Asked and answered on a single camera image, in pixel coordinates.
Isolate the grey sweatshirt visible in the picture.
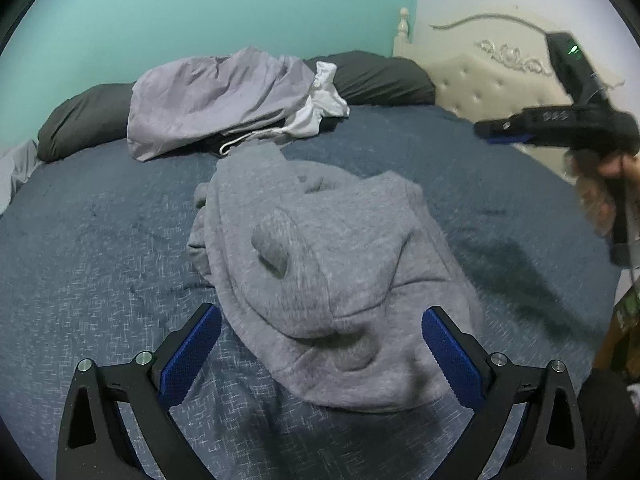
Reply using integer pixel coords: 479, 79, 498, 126
188, 142, 483, 413

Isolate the person's right hand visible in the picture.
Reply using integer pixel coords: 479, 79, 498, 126
564, 150, 639, 237

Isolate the cream tufted headboard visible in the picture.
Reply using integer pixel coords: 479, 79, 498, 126
390, 6, 626, 187

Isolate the dark blue bed sheet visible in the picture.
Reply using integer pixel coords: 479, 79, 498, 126
1, 106, 620, 479

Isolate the white garment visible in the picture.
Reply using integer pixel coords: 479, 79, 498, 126
282, 61, 350, 138

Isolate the light grey blanket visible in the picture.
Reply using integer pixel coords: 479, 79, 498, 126
0, 140, 42, 214

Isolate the long dark grey pillow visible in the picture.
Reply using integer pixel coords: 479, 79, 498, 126
37, 51, 436, 162

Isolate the light lilac-grey garment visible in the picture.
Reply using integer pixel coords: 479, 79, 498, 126
127, 47, 314, 162

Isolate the grey hoodie with drawstring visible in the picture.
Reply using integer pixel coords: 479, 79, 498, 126
217, 128, 292, 157

